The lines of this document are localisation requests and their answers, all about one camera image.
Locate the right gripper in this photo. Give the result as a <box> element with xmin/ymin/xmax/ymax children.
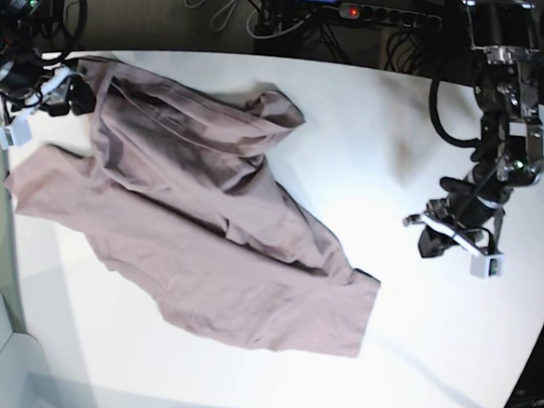
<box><xmin>0</xmin><ymin>61</ymin><xmax>96</xmax><ymax>118</ymax></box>

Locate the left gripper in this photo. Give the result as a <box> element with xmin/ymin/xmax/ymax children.
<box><xmin>403</xmin><ymin>177</ymin><xmax>511</xmax><ymax>259</ymax></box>

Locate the mauve t-shirt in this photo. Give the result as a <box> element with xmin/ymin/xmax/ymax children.
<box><xmin>6</xmin><ymin>57</ymin><xmax>380</xmax><ymax>357</ymax></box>

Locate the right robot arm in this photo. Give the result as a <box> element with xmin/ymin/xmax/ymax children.
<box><xmin>0</xmin><ymin>0</ymin><xmax>340</xmax><ymax>262</ymax></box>

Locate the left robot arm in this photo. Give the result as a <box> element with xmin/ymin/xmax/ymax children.
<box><xmin>404</xmin><ymin>0</ymin><xmax>544</xmax><ymax>259</ymax></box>

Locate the black power strip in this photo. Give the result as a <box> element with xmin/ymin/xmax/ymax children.
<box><xmin>338</xmin><ymin>3</ymin><xmax>442</xmax><ymax>32</ymax></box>

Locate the grey chair seat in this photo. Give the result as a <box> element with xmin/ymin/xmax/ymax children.
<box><xmin>0</xmin><ymin>293</ymin><xmax>98</xmax><ymax>408</ymax></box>

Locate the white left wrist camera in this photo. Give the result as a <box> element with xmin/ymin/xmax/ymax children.
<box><xmin>469</xmin><ymin>253</ymin><xmax>505</xmax><ymax>279</ymax></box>

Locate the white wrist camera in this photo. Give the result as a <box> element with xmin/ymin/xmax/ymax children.
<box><xmin>0</xmin><ymin>118</ymin><xmax>33</xmax><ymax>151</ymax></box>
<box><xmin>469</xmin><ymin>253</ymin><xmax>505</xmax><ymax>279</ymax></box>

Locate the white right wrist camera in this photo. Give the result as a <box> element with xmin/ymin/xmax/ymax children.
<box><xmin>0</xmin><ymin>118</ymin><xmax>33</xmax><ymax>151</ymax></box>

